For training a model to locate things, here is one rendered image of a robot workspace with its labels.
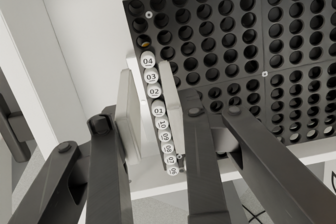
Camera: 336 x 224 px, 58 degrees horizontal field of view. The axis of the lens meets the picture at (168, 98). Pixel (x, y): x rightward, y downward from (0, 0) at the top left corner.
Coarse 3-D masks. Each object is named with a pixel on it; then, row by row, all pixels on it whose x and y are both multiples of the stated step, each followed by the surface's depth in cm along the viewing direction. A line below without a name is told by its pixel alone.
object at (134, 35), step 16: (128, 0) 24; (144, 0) 24; (128, 16) 24; (144, 16) 25; (144, 32) 25; (144, 48) 26; (144, 80) 27; (160, 80) 27; (160, 96) 28; (160, 144) 30
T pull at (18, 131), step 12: (0, 96) 26; (0, 108) 26; (0, 120) 26; (12, 120) 27; (24, 120) 27; (0, 132) 27; (12, 132) 27; (24, 132) 27; (12, 144) 28; (24, 144) 29; (24, 156) 28
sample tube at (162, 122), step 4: (160, 116) 28; (164, 116) 28; (156, 120) 28; (160, 120) 28; (164, 120) 28; (156, 124) 28; (160, 124) 28; (164, 124) 28; (160, 128) 28; (164, 128) 28
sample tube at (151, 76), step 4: (148, 68) 26; (152, 68) 26; (144, 72) 26; (148, 72) 26; (152, 72) 26; (156, 72) 26; (144, 76) 26; (148, 76) 26; (152, 76) 26; (156, 76) 26; (148, 80) 26; (152, 80) 26; (156, 80) 26
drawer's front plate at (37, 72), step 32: (0, 0) 21; (32, 0) 27; (0, 32) 22; (32, 32) 26; (0, 64) 23; (32, 64) 24; (64, 64) 32; (32, 96) 24; (64, 96) 30; (32, 128) 25; (64, 128) 28
